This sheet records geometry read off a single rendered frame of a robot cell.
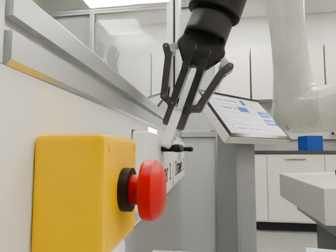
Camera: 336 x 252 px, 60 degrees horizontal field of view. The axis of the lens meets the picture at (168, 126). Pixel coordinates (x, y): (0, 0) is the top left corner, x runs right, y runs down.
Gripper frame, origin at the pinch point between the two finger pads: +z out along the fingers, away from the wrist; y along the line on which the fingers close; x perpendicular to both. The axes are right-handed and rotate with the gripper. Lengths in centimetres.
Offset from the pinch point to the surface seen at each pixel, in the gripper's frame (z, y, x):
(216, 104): -20, 3, 89
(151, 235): 18.8, 2.6, 2.1
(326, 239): 13, 43, 35
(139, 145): 3.9, -1.7, -11.3
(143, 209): 6.1, 4.6, -31.6
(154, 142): 3.2, -1.3, -4.7
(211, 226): 53, 26, 169
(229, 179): 12, 21, 99
